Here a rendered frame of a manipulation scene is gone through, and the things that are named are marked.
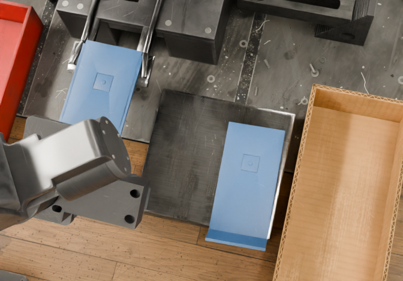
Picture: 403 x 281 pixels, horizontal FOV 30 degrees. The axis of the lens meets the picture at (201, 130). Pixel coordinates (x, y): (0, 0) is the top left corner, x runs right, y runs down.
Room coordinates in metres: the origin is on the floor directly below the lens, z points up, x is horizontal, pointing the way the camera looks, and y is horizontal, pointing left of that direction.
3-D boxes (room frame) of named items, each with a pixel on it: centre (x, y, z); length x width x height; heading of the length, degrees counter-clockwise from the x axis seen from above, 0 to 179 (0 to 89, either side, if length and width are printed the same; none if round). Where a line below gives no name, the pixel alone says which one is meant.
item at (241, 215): (0.20, -0.04, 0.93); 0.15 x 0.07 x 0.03; 158
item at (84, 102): (0.31, 0.11, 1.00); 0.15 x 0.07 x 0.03; 155
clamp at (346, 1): (0.41, -0.14, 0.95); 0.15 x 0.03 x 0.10; 66
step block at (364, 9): (0.38, -0.20, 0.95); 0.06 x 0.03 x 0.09; 66
